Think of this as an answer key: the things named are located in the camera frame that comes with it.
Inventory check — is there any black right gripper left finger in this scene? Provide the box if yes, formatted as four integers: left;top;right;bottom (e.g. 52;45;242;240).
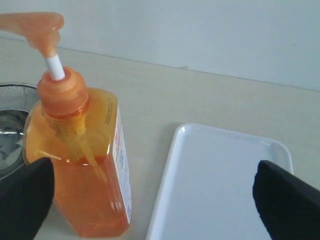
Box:
0;157;55;240

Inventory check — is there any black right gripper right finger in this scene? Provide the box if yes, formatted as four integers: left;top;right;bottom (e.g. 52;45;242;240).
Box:
252;160;320;240

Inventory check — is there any orange pump soap bottle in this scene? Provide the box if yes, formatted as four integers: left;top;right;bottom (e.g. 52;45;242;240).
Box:
0;12;132;238

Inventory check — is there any small stainless steel bowl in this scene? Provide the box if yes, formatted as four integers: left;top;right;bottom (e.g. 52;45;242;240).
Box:
0;109;28;178

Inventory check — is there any steel mesh colander bowl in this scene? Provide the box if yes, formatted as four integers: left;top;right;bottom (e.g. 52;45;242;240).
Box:
0;82;40;179

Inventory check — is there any white rectangular plastic tray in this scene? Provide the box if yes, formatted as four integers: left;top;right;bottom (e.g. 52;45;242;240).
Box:
146;123;293;240

